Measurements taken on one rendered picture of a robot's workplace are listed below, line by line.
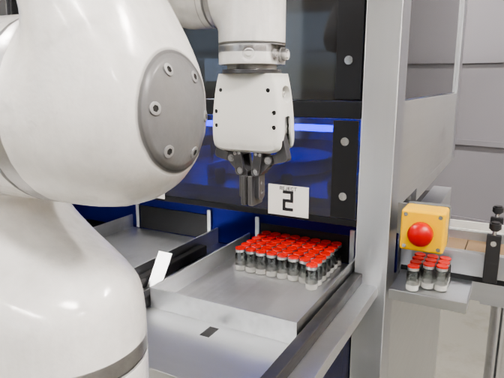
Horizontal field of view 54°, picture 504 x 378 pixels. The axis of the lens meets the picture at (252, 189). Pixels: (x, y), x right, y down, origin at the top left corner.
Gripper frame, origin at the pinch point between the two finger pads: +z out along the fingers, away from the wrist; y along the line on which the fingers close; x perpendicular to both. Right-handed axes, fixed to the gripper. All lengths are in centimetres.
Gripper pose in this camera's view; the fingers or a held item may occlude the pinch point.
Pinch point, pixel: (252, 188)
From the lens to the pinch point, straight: 65.3
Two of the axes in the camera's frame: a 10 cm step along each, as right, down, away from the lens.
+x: -4.7, 1.9, -8.6
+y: -8.8, -1.0, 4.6
